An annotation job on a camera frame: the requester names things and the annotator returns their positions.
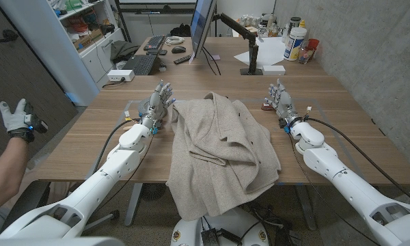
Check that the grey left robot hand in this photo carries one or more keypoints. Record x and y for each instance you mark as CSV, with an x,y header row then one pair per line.
x,y
155,102

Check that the black chair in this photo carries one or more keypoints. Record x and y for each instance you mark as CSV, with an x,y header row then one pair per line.
x,y
29,200

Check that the black keyboard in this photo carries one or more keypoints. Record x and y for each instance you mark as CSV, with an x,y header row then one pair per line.
x,y
153,42
141,64

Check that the red plastic cup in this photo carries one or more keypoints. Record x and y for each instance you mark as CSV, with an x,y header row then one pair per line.
x,y
313,43

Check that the grey-green jacket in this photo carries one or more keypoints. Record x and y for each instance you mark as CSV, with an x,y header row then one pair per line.
x,y
123,49

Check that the round black fan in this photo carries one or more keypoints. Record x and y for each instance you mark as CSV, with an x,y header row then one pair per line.
x,y
152,191

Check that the white paper sheet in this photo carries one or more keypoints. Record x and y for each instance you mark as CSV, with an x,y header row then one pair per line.
x,y
270,51

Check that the white power box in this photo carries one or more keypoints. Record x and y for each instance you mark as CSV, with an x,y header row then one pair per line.
x,y
120,75

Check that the beige wool coat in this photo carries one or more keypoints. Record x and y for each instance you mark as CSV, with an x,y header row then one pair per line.
x,y
218,150

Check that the yellow bottle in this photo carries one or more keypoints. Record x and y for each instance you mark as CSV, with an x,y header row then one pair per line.
x,y
302,24

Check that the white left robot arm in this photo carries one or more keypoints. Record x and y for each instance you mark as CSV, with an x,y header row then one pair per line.
x,y
89,194

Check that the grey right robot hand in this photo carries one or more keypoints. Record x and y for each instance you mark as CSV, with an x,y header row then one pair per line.
x,y
284,102

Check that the grey metal table leg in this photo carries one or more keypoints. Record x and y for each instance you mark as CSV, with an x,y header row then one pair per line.
x,y
133,205
307,208

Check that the person's white gloved hand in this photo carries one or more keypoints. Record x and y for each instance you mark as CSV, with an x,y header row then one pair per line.
x,y
15,118

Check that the red multitool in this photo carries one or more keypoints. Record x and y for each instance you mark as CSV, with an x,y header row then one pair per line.
x,y
267,108

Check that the black handheld controller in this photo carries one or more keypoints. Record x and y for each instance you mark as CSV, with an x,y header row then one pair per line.
x,y
37,123

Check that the person's bare forearm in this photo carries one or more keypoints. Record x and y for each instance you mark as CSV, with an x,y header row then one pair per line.
x,y
3,174

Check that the white robot torso base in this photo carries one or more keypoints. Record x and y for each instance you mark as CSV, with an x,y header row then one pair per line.
x,y
191,232

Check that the grey tape roll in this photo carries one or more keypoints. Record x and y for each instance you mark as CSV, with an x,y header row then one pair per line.
x,y
143,106

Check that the black remote control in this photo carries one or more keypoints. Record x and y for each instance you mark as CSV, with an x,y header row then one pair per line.
x,y
182,59

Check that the black phone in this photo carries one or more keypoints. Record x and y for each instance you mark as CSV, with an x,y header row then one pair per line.
x,y
162,52

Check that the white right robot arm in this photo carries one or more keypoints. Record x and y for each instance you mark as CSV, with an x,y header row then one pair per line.
x,y
345,184

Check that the white shelf cabinet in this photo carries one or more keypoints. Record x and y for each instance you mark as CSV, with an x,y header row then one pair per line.
x,y
54,51

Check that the pink sticky note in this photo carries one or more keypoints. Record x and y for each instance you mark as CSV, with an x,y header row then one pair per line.
x,y
215,57

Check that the clear glass cup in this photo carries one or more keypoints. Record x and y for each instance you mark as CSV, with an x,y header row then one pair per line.
x,y
305,55

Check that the cardboard box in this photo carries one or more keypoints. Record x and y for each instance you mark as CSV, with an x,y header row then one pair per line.
x,y
87,40

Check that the flat white box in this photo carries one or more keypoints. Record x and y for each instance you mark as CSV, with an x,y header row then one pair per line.
x,y
273,70

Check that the black computer monitor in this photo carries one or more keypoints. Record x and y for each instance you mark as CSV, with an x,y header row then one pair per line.
x,y
201,24

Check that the black computer mouse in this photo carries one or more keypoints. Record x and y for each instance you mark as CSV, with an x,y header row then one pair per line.
x,y
178,49

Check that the whiteboard with black frame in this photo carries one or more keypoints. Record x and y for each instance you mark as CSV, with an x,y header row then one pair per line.
x,y
140,24

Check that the white wipes canister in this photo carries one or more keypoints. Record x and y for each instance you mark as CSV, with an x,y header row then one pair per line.
x,y
294,43

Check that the black bag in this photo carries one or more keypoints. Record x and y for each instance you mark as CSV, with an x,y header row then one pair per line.
x,y
181,30

